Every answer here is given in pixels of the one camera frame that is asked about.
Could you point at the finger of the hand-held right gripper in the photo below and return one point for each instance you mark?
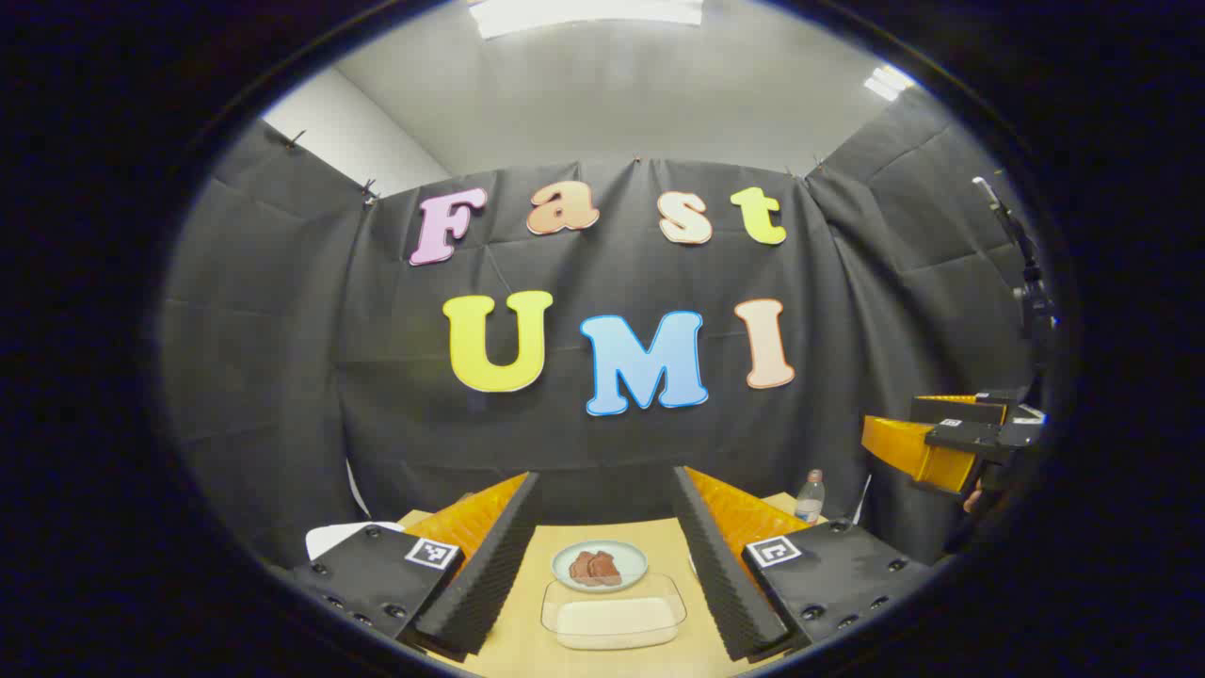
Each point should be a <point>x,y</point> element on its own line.
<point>960,411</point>
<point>970,440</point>

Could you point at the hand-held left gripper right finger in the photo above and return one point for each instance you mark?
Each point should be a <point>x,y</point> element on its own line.
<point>715,574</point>

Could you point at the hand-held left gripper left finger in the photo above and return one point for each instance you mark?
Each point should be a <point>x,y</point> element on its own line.
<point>499,574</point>

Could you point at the white rice cooker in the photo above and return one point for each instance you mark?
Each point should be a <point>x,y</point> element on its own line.
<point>344,539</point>

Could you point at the clear glass dish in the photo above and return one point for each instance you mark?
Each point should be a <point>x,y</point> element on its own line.
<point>565,591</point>

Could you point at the pale green plate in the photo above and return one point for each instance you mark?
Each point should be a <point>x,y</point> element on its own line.
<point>631,560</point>

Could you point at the clear plastic water bottle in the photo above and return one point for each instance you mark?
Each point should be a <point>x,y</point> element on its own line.
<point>810,499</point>

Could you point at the black backdrop cloth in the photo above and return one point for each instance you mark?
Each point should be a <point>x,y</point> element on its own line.
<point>377,358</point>

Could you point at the small ceiling light panel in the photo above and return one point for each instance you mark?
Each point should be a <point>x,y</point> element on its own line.
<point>888,82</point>

